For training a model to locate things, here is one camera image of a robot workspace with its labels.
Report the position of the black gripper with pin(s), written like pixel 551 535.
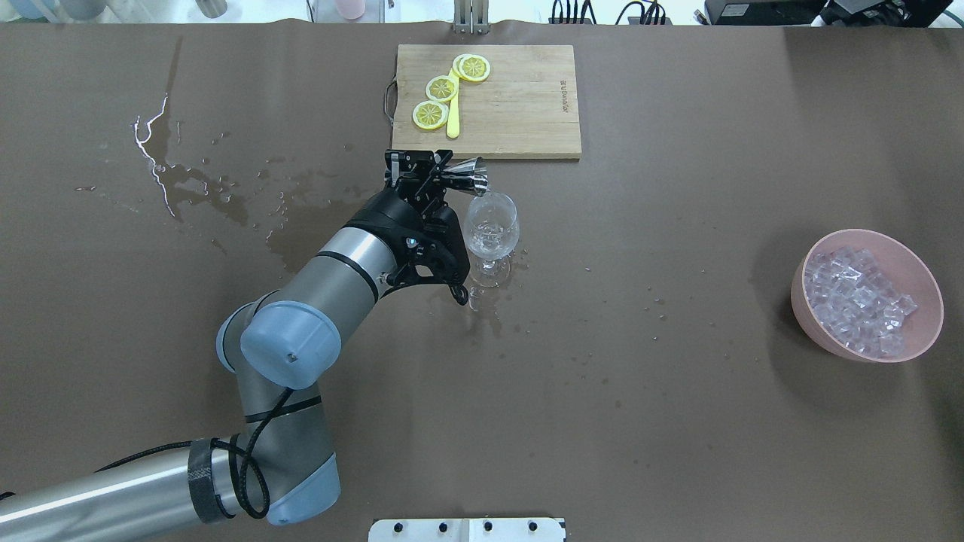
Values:
pixel 389 212

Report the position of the steel cocktail jigger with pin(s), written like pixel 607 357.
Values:
pixel 469 177

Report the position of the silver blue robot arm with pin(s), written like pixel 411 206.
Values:
pixel 283 467

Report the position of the clear wine glass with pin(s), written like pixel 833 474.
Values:
pixel 491 231

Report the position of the clear ice cubes pile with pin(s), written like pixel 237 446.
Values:
pixel 856 302

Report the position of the yellow lemon slice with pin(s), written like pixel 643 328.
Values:
pixel 471 67
pixel 430 115
pixel 442 88

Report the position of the yellow plastic stick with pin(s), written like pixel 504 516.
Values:
pixel 453 127

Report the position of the bamboo cutting board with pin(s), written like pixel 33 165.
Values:
pixel 526 109

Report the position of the pink cup on scale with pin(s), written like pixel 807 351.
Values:
pixel 350 9

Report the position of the pink bowl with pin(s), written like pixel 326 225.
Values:
pixel 909 274

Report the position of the aluminium frame post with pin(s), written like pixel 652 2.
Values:
pixel 471 17

